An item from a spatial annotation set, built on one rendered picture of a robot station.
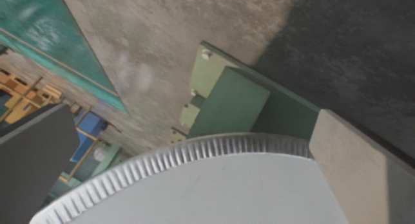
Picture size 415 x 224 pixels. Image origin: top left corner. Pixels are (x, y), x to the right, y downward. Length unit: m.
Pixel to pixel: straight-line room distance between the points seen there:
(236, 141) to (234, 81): 0.31
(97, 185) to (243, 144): 0.28
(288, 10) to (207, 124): 0.36
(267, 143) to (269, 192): 0.10
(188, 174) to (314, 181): 0.26
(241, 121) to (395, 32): 0.40
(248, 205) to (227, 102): 0.34
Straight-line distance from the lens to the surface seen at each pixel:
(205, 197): 0.43
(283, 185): 0.48
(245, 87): 0.71
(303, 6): 0.52
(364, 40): 0.56
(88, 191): 0.44
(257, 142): 0.46
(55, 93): 4.72
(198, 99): 1.01
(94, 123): 4.64
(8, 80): 8.07
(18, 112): 10.03
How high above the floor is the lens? 0.42
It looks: 21 degrees down
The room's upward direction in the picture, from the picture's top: 150 degrees counter-clockwise
